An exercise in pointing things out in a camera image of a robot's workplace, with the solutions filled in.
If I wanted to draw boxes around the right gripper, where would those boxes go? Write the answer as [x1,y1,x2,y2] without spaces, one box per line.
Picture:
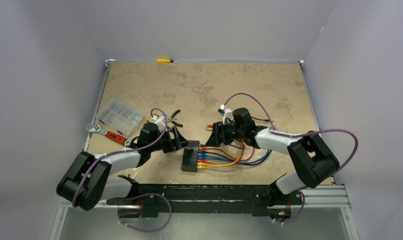
[205,120,245,147]

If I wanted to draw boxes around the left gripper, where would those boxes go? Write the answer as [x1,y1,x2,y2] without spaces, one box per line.
[149,126,190,153]

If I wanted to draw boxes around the black network switch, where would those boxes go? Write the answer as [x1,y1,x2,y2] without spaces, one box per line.
[181,140,200,173]

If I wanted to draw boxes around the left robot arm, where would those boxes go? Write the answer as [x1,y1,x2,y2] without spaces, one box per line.
[56,123,191,211]

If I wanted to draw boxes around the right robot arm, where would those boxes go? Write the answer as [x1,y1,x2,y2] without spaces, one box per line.
[205,105,340,204]

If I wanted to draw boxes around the clear plastic parts box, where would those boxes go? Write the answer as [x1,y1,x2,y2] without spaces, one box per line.
[96,97,144,136]

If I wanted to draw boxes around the yellow screwdriver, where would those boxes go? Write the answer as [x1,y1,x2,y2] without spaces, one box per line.
[156,58,180,63]

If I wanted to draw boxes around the aluminium table frame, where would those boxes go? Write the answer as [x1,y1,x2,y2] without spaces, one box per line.
[49,59,360,240]

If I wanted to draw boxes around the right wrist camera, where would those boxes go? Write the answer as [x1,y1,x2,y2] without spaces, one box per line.
[218,104,234,125]

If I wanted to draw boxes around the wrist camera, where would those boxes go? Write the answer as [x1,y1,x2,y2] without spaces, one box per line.
[151,115,167,132]
[218,104,234,125]

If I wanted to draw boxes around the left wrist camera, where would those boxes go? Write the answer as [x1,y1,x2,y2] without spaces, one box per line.
[151,115,167,132]

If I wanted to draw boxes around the yellow ethernet cable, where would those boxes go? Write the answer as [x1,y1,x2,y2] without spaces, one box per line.
[197,124,244,170]

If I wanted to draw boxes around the yellow handled pliers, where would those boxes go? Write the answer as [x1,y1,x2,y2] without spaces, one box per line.
[151,109,183,128]

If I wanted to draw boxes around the orange ethernet cable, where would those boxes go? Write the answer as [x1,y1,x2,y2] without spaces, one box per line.
[197,140,246,168]

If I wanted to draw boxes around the lower blue ethernet cable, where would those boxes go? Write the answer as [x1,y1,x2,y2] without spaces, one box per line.
[198,149,270,166]

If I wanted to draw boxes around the blue ethernet cable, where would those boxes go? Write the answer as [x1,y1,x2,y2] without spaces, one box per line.
[198,149,270,166]
[198,149,273,166]

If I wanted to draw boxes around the upper blue ethernet cable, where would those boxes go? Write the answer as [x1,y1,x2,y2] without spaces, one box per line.
[198,149,273,166]

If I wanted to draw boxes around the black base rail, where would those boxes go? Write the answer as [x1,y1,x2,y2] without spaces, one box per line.
[106,183,303,218]

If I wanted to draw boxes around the red handled adjustable wrench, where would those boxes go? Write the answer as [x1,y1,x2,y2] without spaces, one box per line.
[85,123,131,147]

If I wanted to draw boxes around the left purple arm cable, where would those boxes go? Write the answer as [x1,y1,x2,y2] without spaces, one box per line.
[71,108,173,234]

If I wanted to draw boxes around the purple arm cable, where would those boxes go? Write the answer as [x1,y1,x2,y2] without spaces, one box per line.
[223,92,359,226]
[71,108,173,234]

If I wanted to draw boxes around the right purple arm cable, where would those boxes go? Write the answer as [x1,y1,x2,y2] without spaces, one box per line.
[223,92,359,226]

